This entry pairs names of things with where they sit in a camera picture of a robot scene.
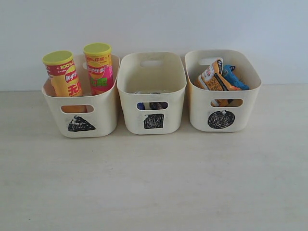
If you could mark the yellow chips can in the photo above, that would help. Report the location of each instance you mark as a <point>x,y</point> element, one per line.
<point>62,73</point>

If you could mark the blue noodle packet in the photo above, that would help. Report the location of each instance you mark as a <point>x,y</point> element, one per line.
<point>228,74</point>

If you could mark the cream bin circle mark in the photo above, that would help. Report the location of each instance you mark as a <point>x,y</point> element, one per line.
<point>220,111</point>

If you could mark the cream bin triangle mark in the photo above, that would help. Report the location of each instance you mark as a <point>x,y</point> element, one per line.
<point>102,110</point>

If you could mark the white blue milk carton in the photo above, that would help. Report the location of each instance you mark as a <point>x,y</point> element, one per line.
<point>143,105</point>

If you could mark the orange noodle packet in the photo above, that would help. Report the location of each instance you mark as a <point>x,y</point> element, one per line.
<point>212,79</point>

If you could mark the cream bin square mark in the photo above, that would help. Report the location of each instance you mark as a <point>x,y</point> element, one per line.
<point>162,75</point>

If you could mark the pink chips can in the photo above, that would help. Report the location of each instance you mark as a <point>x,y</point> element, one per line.
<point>99,66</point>

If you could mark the purple juice carton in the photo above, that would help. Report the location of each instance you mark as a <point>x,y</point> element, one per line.
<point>158,105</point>

